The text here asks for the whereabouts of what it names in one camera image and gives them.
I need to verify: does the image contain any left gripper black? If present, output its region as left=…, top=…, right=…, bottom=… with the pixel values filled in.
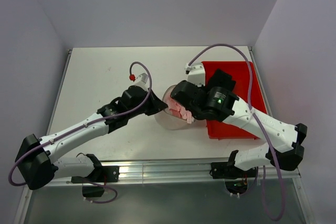
left=128, top=87, right=167, bottom=119

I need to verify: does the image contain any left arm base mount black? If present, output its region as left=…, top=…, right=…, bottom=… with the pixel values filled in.
left=71, top=166, right=119, bottom=184

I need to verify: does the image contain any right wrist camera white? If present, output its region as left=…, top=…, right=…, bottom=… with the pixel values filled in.
left=185, top=62, right=206, bottom=87

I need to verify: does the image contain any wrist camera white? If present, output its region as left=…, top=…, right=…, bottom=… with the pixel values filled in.
left=185, top=62, right=206, bottom=87
left=129, top=73, right=149, bottom=90

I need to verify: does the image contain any aluminium mounting rail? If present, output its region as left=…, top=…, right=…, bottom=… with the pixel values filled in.
left=25, top=157, right=301, bottom=187

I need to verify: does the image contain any white mesh laundry bag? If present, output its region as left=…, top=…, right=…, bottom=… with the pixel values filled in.
left=154, top=85, right=193, bottom=130

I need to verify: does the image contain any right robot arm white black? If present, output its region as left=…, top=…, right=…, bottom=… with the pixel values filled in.
left=170, top=80, right=308, bottom=177

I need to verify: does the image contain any black garment in bin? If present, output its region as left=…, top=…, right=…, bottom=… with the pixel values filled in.
left=205, top=69, right=236, bottom=92

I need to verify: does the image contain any pink bra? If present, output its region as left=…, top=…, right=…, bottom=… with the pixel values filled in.
left=165, top=97, right=195, bottom=124

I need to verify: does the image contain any red plastic bin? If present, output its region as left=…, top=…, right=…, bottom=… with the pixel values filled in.
left=202, top=61, right=267, bottom=140

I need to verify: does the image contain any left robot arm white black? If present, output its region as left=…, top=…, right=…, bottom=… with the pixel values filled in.
left=15, top=86, right=167, bottom=190

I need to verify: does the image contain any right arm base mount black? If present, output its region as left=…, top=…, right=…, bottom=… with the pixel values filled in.
left=209, top=162, right=257, bottom=179

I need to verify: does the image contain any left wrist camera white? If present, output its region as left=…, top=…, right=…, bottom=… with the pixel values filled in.
left=129, top=73, right=149, bottom=90

